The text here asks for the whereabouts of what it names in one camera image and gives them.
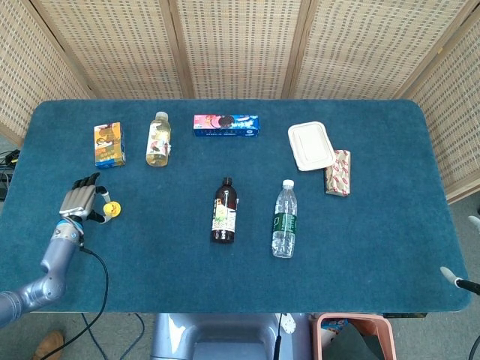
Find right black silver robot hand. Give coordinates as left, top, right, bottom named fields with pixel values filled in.
left=439, top=215, right=480, bottom=296

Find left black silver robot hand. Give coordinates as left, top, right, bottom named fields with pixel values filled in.
left=58, top=172, right=112, bottom=225

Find orange blue drink carton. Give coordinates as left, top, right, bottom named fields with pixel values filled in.
left=93, top=121, right=127, bottom=170

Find pink bin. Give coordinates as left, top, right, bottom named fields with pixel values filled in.
left=312, top=313, right=398, bottom=360

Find yellow tea bottle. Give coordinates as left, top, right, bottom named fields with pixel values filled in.
left=145, top=111, right=173, bottom=168

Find blue carpet table mat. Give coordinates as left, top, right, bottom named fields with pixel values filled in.
left=0, top=98, right=473, bottom=314

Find colourful box under stool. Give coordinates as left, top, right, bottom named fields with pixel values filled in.
left=320, top=317, right=349, bottom=335

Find woven bamboo screen panel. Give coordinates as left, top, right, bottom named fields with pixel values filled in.
left=393, top=3, right=480, bottom=206
left=22, top=0, right=195, bottom=100
left=280, top=0, right=476, bottom=100
left=160, top=0, right=314, bottom=100
left=0, top=0, right=93, bottom=148

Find dark brown drink bottle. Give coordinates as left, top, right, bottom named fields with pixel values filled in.
left=211, top=176, right=240, bottom=245

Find brown shoe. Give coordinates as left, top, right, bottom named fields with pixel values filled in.
left=31, top=329, right=65, bottom=360

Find red white snack pack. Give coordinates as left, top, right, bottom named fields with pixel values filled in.
left=323, top=149, right=353, bottom=197

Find blue pink cookie box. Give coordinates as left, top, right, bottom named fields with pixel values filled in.
left=193, top=114, right=260, bottom=139

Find clear water bottle green label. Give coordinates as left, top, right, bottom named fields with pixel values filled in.
left=271, top=178, right=299, bottom=259

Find thin black rod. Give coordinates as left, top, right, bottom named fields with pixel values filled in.
left=272, top=313, right=284, bottom=360

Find white lidded lunch box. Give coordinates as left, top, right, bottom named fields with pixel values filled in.
left=287, top=120, right=336, bottom=173

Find grey blue robot torso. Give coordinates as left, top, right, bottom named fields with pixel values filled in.
left=149, top=313, right=313, bottom=360

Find black cables and plugs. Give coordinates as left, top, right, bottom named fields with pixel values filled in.
left=0, top=148, right=22, bottom=202

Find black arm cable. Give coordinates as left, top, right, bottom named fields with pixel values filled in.
left=40, top=245, right=110, bottom=360

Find blue floor cable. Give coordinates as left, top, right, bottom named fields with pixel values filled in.
left=81, top=313, right=146, bottom=360

